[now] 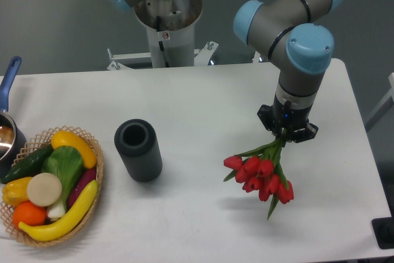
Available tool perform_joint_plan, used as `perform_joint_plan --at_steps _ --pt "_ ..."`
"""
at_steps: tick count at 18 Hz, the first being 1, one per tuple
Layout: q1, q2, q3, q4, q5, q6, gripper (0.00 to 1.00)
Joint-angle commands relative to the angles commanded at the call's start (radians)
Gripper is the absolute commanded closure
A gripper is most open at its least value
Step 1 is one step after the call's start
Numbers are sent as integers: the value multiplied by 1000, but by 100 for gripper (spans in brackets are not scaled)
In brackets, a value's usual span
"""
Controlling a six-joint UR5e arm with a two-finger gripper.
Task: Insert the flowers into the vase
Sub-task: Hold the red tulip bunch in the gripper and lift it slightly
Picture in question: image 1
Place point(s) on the green cucumber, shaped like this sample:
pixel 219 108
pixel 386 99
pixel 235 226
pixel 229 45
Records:
pixel 29 165

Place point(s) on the orange fruit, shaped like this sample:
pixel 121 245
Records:
pixel 30 214

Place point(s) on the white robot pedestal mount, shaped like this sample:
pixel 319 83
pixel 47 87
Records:
pixel 170 27

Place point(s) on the blue handled saucepan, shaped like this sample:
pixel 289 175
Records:
pixel 12 138

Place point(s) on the beige round disc food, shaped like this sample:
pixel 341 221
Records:
pixel 44 189

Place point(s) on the yellow bell pepper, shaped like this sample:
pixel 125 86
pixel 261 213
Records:
pixel 14 193

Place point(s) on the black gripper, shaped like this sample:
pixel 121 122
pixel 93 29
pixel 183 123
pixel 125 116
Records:
pixel 288 124

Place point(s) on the black device at table edge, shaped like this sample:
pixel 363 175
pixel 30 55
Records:
pixel 383 230

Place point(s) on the purple sweet potato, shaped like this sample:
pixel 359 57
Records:
pixel 86 177

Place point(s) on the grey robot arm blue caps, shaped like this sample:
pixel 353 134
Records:
pixel 283 32

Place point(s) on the yellow banana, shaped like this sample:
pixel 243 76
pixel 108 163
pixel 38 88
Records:
pixel 69 221

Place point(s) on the yellow squash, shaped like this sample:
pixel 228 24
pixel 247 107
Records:
pixel 67 138

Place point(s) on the green bok choy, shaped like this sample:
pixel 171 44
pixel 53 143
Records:
pixel 66 163

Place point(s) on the white frame at right edge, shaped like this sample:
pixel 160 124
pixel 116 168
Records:
pixel 381 108

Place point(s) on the woven wicker basket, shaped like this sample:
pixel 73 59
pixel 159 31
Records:
pixel 38 141

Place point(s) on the red tulip bouquet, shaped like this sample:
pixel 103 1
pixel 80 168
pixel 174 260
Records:
pixel 259 170

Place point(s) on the dark grey ribbed vase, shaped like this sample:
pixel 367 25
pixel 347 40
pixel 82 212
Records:
pixel 137 145

